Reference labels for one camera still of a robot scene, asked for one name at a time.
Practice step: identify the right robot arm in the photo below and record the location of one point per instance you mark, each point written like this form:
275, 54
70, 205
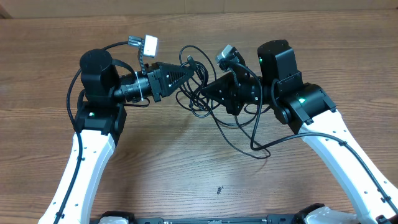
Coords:
313, 117

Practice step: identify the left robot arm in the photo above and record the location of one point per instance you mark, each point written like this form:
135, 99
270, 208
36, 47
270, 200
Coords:
110, 85

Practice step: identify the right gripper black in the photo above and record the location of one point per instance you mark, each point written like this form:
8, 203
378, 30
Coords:
240, 93

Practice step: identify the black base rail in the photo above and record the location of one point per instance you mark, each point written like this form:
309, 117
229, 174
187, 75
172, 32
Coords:
214, 220

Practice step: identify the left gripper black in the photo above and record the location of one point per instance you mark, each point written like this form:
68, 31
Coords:
161, 87

